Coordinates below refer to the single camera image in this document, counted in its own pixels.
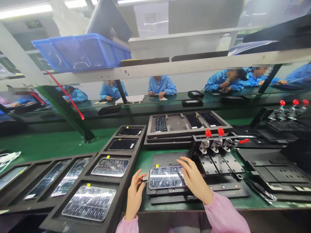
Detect black fixture with three clamps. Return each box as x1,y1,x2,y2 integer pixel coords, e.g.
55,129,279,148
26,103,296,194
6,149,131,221
245,99,311,149

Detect blue plastic bin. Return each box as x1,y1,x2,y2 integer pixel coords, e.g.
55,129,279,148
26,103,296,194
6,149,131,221
31,33,132,73

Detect black four-slot foam tray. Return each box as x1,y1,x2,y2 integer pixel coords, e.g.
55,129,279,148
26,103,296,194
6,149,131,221
39,125,148,233

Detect black clamping fixture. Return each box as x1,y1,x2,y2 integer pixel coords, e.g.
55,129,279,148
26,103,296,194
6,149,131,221
145,132,251,205

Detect black three-slot foam tray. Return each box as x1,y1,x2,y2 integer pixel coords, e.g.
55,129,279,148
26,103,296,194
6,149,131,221
0,152,98,215

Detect clear plastic bag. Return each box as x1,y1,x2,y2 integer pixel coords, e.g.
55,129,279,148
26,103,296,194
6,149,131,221
243,176,277,205

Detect white cable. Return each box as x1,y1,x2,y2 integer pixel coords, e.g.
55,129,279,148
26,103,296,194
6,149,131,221
0,151,22,173

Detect white sheet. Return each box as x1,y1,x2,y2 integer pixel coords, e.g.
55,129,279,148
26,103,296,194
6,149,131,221
114,95,145,105

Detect dark-screen phone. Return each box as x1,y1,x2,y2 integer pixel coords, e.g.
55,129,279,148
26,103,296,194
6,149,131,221
185,113,204,129
118,127,143,136
200,112,223,128
108,139,138,151

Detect black stepped fixture plates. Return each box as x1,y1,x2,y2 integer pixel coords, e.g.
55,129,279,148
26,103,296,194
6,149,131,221
237,147,311,202

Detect red-handled toggle clamp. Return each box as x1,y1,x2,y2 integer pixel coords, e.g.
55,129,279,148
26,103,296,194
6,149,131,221
223,138,250,152
199,128,212,154
211,127,225,153

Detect grey monitor back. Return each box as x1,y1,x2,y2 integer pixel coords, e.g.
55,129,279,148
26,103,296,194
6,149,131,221
85,0,133,42

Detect phone with film-covered back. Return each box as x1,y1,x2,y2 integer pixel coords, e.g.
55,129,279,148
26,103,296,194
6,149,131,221
91,158,130,178
61,185,117,222
155,117,168,133
148,166,187,190
50,157,92,197
24,160,72,200
0,165,29,192

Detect red strap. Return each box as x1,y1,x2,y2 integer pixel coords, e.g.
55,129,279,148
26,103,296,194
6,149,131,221
45,71,86,121

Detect black box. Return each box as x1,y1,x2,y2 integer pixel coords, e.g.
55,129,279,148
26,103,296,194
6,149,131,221
181,99,204,107
187,90,204,99

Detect black slanted support bracket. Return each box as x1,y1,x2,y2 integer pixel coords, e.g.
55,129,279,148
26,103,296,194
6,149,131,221
36,85,96,144

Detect white shelf frame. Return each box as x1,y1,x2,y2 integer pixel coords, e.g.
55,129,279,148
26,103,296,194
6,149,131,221
0,20,311,88

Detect person's left hand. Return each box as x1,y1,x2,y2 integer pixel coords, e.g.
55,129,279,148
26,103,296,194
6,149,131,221
125,169,147,212

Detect person's right hand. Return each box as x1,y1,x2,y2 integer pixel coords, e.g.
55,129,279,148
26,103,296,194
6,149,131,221
176,156,214,205

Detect stack of black foam trays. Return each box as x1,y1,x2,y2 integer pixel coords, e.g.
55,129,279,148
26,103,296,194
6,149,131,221
143,110,234,150

